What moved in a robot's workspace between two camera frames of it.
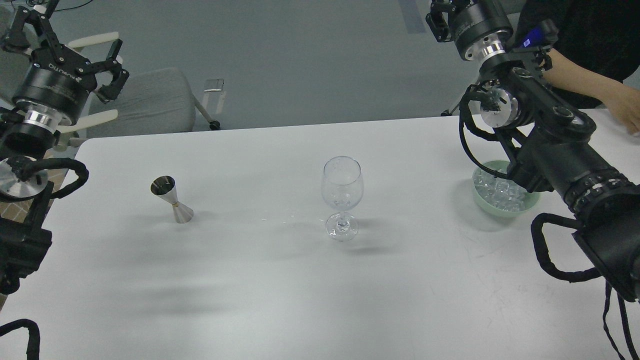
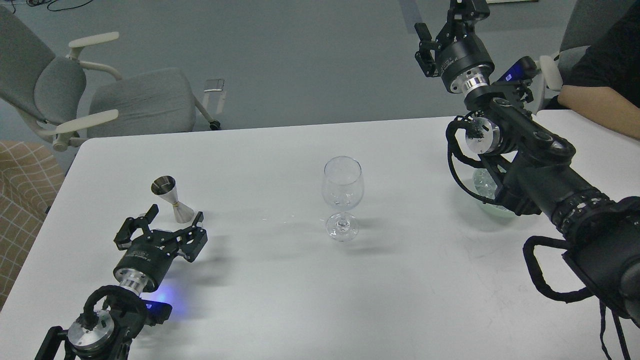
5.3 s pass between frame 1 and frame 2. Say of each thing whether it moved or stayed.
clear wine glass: stayed
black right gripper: moved
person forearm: moved
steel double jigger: stayed
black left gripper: moved
